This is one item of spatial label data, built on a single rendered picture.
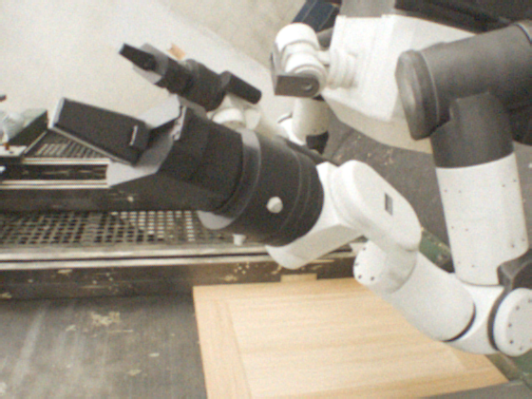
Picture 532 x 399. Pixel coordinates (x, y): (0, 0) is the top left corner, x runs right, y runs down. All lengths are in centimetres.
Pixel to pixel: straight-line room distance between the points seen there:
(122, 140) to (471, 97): 36
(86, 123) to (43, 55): 605
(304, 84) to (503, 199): 31
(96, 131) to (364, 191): 22
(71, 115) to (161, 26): 429
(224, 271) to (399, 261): 55
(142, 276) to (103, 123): 63
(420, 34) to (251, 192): 37
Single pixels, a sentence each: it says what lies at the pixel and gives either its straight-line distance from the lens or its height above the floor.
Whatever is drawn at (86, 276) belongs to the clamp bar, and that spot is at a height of 150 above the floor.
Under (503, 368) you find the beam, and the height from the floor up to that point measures 90.
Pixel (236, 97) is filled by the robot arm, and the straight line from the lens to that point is 92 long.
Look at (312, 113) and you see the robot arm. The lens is 101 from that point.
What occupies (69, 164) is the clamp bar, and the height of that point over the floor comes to 164.
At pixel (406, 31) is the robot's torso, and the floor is 136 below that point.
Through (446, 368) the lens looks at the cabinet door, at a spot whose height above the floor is 97.
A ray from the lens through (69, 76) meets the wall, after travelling 633.
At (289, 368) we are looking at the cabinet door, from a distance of 76.
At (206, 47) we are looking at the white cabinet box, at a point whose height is 114.
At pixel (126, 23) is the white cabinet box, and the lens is 463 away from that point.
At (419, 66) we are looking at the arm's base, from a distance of 51.
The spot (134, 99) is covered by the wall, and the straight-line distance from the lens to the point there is 624.
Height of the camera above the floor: 161
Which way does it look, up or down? 22 degrees down
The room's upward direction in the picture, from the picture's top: 60 degrees counter-clockwise
